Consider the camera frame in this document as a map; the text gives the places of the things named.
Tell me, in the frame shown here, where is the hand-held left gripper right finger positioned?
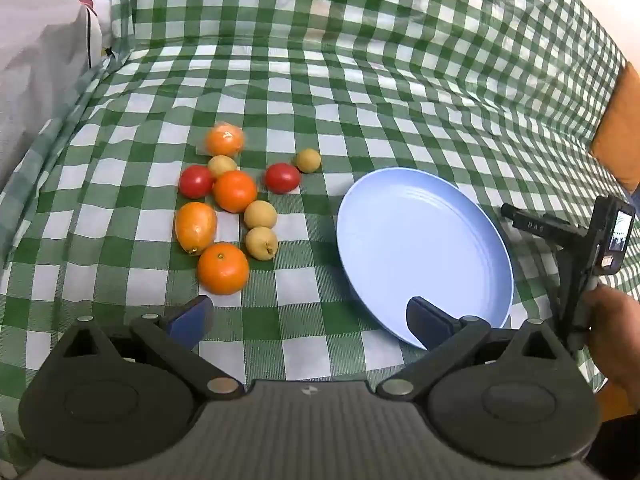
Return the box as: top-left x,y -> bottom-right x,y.
375,296 -> 576,404

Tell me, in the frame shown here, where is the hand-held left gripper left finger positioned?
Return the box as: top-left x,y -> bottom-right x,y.
50,295 -> 246,402

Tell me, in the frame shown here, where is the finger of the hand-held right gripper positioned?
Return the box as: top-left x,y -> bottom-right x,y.
501,203 -> 591,252

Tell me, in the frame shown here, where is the light blue plate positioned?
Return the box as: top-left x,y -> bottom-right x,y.
336,167 -> 515,352

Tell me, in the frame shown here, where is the plastic-wrapped orange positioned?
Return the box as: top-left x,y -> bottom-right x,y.
205,122 -> 248,158

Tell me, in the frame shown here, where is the small yellow round fruit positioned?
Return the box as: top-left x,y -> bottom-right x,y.
245,226 -> 279,261
295,148 -> 322,174
207,155 -> 239,179
243,200 -> 278,230

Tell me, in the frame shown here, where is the person's right hand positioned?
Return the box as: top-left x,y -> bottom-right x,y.
582,283 -> 640,402

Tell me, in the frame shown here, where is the round orange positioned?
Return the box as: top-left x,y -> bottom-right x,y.
213,170 -> 258,214
197,243 -> 250,295

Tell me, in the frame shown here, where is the elongated orange citrus fruit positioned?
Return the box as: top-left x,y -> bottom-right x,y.
174,201 -> 219,256

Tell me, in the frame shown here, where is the orange cushion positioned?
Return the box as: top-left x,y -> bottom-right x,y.
590,62 -> 640,194

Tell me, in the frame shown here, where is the red tomato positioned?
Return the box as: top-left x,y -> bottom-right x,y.
179,165 -> 216,199
264,162 -> 301,195

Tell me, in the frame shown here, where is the green checked tablecloth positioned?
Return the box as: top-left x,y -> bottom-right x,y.
0,0 -> 640,466

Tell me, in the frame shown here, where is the white plastic bag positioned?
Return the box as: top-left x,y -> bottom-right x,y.
0,0 -> 104,186

